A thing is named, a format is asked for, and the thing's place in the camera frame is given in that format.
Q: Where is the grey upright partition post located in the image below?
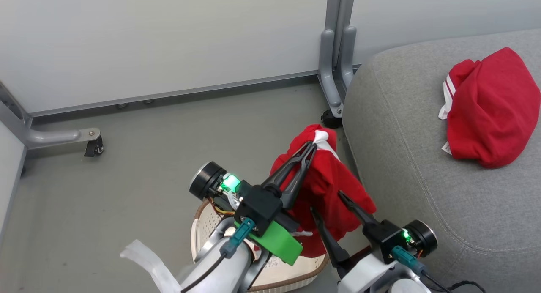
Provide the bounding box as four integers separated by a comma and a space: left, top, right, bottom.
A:
317, 0, 358, 118

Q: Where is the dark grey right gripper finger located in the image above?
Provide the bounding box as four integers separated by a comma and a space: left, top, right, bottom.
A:
311, 206, 351, 269
338, 191, 380, 239

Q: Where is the white translucent strap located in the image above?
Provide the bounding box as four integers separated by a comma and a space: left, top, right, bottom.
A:
120, 239, 183, 293

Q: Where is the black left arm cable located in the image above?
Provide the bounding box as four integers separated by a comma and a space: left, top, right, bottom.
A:
181, 252, 227, 293

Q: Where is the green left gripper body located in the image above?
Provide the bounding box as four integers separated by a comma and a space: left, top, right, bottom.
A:
248, 212, 304, 266

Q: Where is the teal left camera connector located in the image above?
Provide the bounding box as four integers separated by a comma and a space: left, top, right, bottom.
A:
219, 218, 257, 259

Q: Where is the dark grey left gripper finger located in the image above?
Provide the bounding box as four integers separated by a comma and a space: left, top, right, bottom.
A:
280, 146, 317, 209
261, 141, 317, 193

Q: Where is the grey fabric sofa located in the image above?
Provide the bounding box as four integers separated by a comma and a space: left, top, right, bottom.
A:
341, 28, 541, 293

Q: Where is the red garment with white collar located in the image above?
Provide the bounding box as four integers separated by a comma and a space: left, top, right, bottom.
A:
269, 123, 377, 259

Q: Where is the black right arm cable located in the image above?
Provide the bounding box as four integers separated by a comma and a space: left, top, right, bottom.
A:
422, 271, 487, 293

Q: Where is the teal camera connector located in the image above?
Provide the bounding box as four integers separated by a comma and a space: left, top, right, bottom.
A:
219, 218, 257, 259
391, 245, 427, 276

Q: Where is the grey angled partition foot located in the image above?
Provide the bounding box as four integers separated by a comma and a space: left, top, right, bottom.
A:
0, 81, 102, 151

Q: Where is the red garment with white stripes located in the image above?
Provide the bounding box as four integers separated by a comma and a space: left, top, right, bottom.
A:
438, 47, 541, 169

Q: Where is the teal right camera connector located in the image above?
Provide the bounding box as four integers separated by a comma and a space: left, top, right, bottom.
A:
391, 245, 427, 276

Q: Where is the black caster wheel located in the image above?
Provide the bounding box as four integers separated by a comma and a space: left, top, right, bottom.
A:
320, 109, 343, 129
84, 135, 105, 158

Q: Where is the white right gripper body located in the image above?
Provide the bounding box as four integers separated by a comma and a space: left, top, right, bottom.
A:
337, 253, 399, 293

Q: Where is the cream perforated laundry basket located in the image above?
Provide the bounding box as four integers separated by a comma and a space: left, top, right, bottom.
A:
190, 199, 331, 293

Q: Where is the grey metal partition rail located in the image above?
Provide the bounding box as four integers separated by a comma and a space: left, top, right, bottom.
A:
29, 70, 322, 117

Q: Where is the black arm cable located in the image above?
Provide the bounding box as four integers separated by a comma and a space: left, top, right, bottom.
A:
422, 271, 487, 293
181, 252, 227, 293

